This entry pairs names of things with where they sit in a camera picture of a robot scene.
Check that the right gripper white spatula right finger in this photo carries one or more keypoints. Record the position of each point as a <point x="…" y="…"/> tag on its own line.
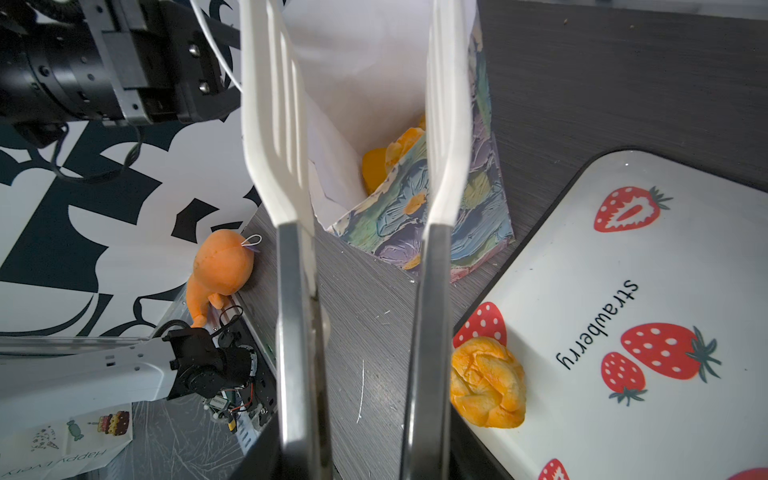
<point x="449" y="120"/>

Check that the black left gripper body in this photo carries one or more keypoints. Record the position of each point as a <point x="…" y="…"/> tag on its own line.
<point x="122" y="63"/>

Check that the right gripper white spatula left finger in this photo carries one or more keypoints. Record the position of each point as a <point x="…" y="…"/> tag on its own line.
<point x="274" y="137"/>

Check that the round bread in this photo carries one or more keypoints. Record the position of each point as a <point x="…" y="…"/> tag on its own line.
<point x="487" y="385"/>

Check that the croissant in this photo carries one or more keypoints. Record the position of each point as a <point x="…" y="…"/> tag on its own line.
<point x="396" y="150"/>
<point x="373" y="169"/>

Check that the floral white paper bag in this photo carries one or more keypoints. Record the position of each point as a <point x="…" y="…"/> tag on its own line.
<point x="364" y="69"/>

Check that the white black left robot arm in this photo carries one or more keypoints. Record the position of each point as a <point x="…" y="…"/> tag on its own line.
<point x="77" y="384"/>

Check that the orange plush toy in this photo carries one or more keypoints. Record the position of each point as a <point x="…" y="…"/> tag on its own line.
<point x="221" y="267"/>

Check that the white strawberry tray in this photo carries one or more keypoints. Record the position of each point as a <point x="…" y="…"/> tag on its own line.
<point x="638" y="310"/>

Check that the happy birthday paper sheet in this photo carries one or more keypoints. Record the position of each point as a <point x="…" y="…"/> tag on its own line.
<point x="64" y="449"/>

